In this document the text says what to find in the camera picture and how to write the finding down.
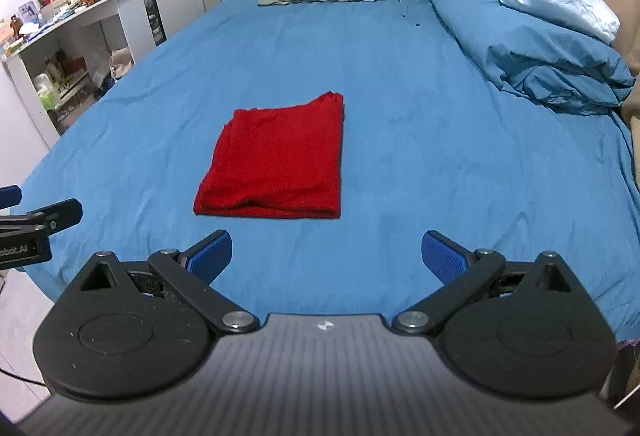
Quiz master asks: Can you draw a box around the red garment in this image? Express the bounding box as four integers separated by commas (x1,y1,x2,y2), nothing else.
193,92,345,219

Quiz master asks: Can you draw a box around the white desk shelf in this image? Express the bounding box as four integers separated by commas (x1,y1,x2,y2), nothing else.
3,0,155,148

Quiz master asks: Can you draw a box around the blue bed sheet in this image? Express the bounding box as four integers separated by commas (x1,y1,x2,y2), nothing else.
21,0,639,340

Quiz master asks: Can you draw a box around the blue rolled duvet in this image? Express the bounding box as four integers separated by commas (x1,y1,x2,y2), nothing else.
431,0,636,115

